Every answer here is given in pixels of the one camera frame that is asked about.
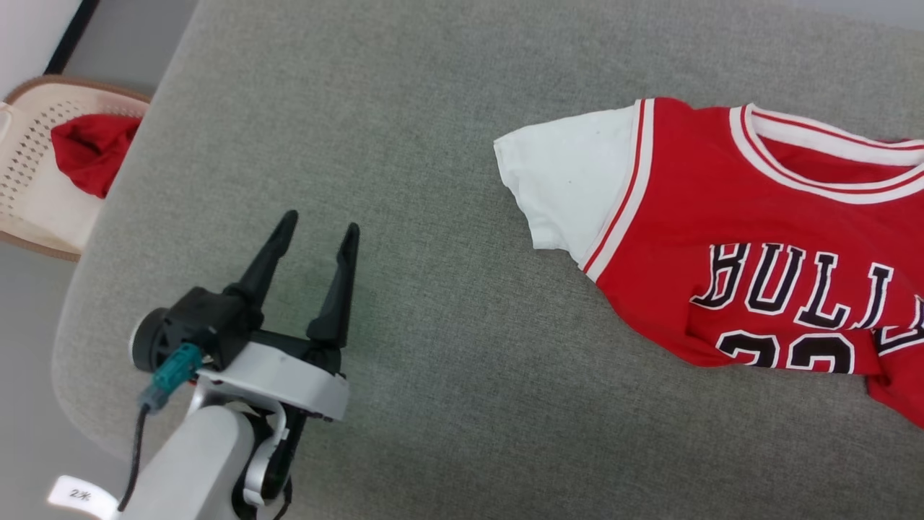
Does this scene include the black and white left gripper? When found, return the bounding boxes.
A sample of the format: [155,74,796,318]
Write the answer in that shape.
[196,210,361,423]

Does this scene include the red Bulls jersey white sleeves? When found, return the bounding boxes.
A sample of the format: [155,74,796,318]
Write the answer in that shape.
[493,97,924,431]

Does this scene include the grey fabric sofa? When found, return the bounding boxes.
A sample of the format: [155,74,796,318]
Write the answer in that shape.
[51,0,924,520]

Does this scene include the plain red garment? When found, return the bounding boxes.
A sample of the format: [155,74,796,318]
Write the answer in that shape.
[50,113,144,200]

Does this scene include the beige plastic laundry basket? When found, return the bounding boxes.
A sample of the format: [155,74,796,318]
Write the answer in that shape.
[0,75,153,263]

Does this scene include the white paper label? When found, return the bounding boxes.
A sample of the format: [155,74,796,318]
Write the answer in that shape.
[47,474,119,520]

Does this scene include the black baseboard strip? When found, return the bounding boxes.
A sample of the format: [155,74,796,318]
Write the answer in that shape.
[43,0,101,76]

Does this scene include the black cable with teal connector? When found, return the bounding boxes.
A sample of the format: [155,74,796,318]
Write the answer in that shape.
[117,342,206,514]

